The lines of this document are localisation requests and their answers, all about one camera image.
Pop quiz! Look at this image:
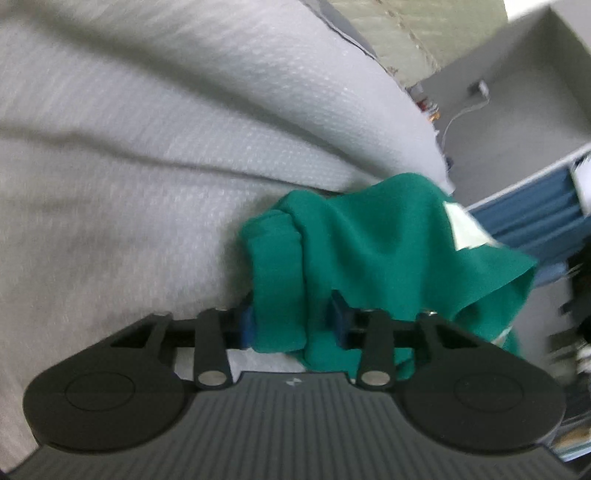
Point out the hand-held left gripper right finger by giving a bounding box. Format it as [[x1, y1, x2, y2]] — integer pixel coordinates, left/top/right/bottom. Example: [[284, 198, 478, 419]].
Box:
[[328, 290, 482, 391]]

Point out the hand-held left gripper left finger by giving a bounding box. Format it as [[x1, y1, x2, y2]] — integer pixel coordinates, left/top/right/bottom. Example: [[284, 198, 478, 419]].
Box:
[[110, 307, 257, 391]]

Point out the green hoodie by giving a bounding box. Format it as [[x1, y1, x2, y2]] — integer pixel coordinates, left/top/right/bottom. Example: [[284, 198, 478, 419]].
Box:
[[238, 172, 539, 382]]

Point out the grey bed sheet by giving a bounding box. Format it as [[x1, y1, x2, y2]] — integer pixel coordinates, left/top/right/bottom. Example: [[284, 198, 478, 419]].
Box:
[[0, 0, 456, 462]]

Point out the blue curtain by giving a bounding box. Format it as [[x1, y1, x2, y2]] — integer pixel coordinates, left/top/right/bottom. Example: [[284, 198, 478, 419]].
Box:
[[471, 166, 591, 288]]

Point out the cluttered blue bedside table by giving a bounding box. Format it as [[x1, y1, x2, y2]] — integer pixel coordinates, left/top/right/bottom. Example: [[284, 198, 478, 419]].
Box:
[[411, 83, 441, 123]]

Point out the cream quilted headboard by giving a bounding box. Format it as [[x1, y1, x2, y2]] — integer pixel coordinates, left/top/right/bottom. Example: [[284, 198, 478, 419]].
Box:
[[321, 0, 509, 89]]

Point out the white charger cable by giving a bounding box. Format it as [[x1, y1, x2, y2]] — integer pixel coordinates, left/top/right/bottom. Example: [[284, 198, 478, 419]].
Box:
[[441, 96, 485, 154]]

